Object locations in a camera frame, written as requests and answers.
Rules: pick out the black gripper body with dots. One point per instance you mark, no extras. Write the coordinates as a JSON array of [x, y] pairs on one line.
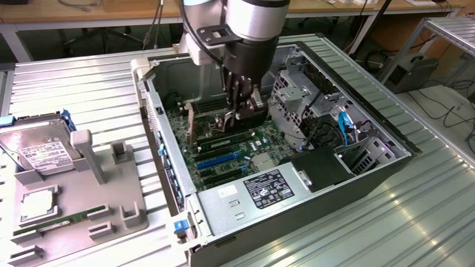
[[256, 58]]

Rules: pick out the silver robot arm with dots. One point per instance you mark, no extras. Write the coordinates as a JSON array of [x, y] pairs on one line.
[[256, 19]]

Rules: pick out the black ram slot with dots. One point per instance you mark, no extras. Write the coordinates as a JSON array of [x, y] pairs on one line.
[[211, 137], [210, 101], [211, 106]]

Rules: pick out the silver drive cage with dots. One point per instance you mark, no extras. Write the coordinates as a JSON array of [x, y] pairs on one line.
[[292, 94]]

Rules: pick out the green dell motherboard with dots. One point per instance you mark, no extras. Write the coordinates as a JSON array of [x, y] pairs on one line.
[[267, 142]]

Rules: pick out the installed green ram stick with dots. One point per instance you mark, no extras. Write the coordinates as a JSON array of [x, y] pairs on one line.
[[223, 144]]

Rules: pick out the black expansion slot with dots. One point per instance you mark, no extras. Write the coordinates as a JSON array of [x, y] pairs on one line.
[[223, 172], [215, 156], [226, 178]]

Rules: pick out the silver chipset heatsink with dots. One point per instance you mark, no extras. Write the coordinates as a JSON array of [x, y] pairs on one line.
[[264, 162]]

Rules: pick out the blue expansion slot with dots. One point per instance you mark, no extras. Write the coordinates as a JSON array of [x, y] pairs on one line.
[[219, 162]]

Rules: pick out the blue card retention clip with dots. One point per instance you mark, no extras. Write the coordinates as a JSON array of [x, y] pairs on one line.
[[160, 150]]

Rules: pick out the black plastic shroud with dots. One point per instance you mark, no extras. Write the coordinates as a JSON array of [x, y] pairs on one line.
[[319, 169]]

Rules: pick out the silver power supply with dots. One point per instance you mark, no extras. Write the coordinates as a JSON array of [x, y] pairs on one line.
[[230, 205]]

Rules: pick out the grey equipment box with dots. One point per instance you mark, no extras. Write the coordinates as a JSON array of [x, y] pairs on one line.
[[409, 72]]

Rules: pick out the wooden desk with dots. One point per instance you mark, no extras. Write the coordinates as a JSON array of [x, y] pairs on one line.
[[111, 15]]

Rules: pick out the open pc case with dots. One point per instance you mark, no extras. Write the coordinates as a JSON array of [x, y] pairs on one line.
[[334, 211]]

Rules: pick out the blue case latch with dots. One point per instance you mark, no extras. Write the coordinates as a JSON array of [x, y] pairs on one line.
[[180, 226]]

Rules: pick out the grey parts rack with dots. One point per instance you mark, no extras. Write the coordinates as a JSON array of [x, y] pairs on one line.
[[111, 200]]

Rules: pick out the metal slat side table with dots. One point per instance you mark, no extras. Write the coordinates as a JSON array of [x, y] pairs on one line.
[[453, 30]]

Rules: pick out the hard disk with blue rails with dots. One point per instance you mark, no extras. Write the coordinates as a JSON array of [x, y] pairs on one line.
[[40, 150]]

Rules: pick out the spare green ram stick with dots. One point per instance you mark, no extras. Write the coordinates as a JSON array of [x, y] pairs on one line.
[[71, 218]]

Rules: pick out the spare cpu chip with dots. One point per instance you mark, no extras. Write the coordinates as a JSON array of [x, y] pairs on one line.
[[36, 204]]

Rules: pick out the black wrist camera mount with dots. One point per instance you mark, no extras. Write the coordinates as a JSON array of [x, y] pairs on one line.
[[216, 34]]

